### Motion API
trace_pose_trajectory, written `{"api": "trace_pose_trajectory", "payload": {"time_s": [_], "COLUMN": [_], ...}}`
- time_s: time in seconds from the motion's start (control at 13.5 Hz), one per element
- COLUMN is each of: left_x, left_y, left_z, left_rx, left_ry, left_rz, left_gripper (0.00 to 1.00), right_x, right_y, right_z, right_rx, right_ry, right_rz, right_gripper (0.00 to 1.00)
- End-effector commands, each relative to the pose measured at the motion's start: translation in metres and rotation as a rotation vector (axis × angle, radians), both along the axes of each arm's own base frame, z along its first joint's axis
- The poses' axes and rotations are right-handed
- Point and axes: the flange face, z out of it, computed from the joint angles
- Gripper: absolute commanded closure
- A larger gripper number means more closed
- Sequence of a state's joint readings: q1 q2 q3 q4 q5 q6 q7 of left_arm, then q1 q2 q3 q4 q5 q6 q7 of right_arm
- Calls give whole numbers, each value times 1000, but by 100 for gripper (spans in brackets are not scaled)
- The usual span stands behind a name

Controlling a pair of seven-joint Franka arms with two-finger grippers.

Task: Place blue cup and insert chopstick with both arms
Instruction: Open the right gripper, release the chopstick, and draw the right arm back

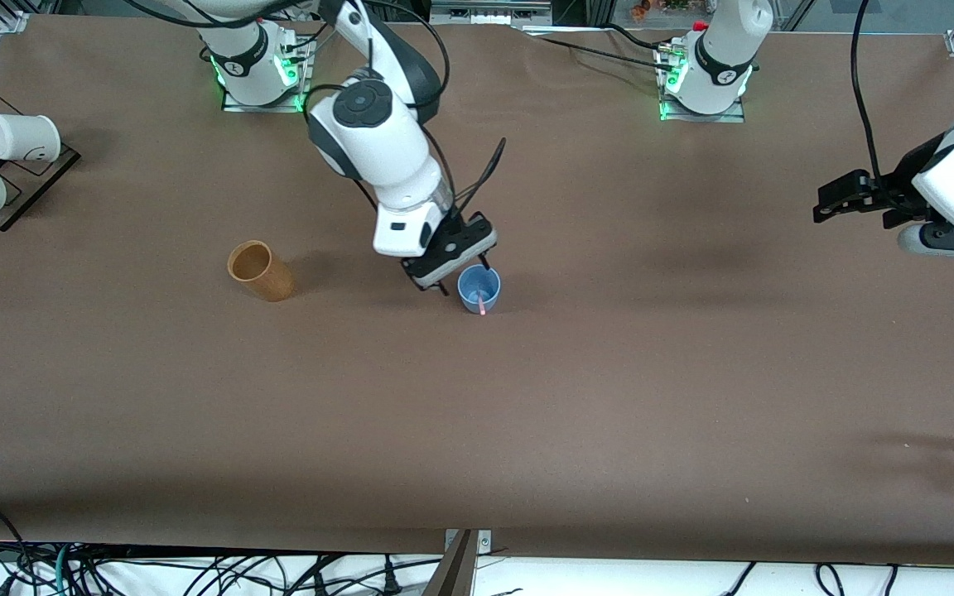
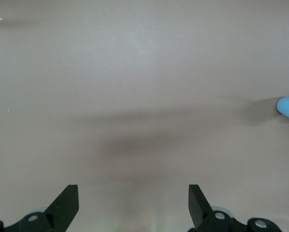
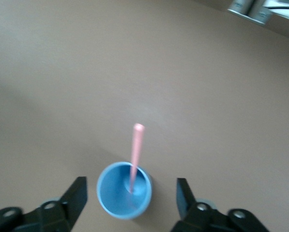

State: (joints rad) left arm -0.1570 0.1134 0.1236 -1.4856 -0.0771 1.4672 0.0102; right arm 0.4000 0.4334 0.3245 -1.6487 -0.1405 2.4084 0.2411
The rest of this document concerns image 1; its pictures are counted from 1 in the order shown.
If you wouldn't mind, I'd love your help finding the blue cup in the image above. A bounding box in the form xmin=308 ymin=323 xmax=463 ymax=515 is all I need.
xmin=457 ymin=265 xmax=502 ymax=315

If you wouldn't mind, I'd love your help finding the brown wooden cup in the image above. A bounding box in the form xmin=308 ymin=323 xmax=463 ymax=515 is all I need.
xmin=227 ymin=240 xmax=296 ymax=302

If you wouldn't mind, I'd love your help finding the grey power strip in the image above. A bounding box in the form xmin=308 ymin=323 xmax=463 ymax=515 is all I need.
xmin=430 ymin=0 xmax=554 ymax=26

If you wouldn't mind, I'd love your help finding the white mug with face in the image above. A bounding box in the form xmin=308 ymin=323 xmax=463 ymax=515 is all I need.
xmin=0 ymin=113 xmax=62 ymax=163

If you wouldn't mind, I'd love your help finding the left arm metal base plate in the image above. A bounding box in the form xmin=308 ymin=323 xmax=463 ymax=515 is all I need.
xmin=658 ymin=41 xmax=747 ymax=123

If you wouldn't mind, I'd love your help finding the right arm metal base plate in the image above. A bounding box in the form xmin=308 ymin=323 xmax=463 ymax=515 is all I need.
xmin=222 ymin=37 xmax=312 ymax=113

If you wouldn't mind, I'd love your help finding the black cable at right base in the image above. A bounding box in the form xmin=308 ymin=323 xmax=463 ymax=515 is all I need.
xmin=274 ymin=0 xmax=347 ymax=52

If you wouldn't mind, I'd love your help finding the long black base cable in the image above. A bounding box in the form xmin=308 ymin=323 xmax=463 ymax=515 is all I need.
xmin=518 ymin=29 xmax=677 ymax=72

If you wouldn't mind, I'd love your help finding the metal table bracket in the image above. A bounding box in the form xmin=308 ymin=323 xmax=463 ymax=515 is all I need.
xmin=444 ymin=528 xmax=493 ymax=554

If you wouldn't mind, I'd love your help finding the short black base cable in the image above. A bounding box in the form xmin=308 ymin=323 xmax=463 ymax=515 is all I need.
xmin=605 ymin=22 xmax=664 ymax=50

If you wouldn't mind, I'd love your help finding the grey camera post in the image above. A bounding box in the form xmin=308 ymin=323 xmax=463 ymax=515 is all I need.
xmin=422 ymin=530 xmax=478 ymax=596

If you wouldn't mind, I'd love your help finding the black wire cup rack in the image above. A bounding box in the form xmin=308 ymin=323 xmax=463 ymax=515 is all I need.
xmin=0 ymin=89 xmax=82 ymax=233

